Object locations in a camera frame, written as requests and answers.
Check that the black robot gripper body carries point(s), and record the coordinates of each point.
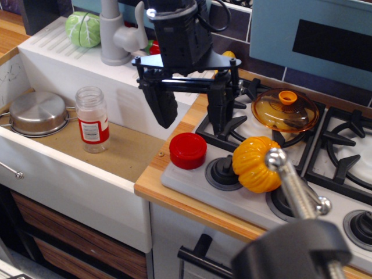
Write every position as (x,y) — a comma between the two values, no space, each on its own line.
(184,35)

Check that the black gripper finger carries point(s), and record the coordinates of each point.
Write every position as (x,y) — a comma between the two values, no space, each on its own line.
(220,106)
(162,104)

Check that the red plastic cap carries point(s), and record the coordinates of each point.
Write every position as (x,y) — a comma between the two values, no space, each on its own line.
(188,151)

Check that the red toy vegetable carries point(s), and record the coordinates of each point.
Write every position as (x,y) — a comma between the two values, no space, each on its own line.
(152,48)

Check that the yellow toy item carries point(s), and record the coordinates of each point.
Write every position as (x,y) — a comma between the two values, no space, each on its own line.
(229,54)

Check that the amber glass pot lid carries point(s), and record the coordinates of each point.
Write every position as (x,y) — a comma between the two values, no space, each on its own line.
(285,110)

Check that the orange toy pumpkin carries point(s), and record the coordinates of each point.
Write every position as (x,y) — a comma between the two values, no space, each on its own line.
(248,162)

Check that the grey toy faucet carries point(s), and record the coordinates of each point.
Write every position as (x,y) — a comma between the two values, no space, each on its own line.
(117,40)

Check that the clear spice jar red label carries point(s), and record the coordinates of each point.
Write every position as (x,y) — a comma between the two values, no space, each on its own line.
(92,116)

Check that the black left stove knob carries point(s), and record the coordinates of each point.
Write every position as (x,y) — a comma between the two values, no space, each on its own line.
(219,174)

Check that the black stove knob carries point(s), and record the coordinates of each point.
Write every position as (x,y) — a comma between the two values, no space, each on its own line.
(278,204)
(357,226)
(219,174)

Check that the black left burner grate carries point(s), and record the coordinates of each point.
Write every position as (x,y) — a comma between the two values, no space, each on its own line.
(244,125)

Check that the black burner grate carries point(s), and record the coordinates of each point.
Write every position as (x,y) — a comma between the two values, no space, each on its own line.
(244,125)
(341,160)

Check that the green toy cabbage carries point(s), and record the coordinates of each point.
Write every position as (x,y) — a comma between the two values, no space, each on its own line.
(83,29)

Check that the black middle stove knob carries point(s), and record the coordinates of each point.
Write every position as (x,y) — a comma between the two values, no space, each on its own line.
(278,204)

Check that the blue toy microwave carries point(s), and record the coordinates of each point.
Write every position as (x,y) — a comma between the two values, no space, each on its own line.
(330,39)

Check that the grey toy stove top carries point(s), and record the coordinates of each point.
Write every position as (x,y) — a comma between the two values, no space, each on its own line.
(253,208)

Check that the small steel pot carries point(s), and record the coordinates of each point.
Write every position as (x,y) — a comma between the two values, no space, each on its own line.
(38,114)

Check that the metal clamp screw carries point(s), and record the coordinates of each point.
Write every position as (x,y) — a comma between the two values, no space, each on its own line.
(303,201)

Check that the silver drawer knob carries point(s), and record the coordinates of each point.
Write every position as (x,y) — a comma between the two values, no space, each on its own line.
(18,174)

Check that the black right burner grate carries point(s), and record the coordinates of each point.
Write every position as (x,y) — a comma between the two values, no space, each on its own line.
(341,160)

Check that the black clamp body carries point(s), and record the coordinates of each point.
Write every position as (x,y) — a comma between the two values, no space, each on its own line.
(302,249)

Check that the black right stove knob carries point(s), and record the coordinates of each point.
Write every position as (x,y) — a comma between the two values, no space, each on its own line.
(357,226)

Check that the black oven door handle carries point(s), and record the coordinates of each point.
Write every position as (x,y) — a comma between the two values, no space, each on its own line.
(194,263)

